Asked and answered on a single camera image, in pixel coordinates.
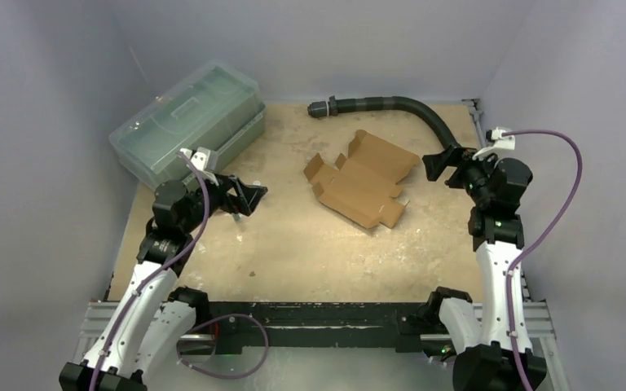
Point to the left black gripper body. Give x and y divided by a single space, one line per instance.
219 199

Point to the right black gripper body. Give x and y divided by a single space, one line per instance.
458 166

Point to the brown cardboard box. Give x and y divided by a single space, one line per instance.
363 184

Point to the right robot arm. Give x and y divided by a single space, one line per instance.
493 350

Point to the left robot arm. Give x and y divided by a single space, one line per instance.
153 314

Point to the clear plastic storage box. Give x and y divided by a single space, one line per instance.
216 107

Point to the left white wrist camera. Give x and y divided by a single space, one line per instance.
201 158

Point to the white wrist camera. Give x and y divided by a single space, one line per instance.
498 140
201 158

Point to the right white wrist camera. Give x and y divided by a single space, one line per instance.
498 140

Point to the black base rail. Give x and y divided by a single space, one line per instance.
313 324

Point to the aluminium frame profile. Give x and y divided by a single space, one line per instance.
313 324

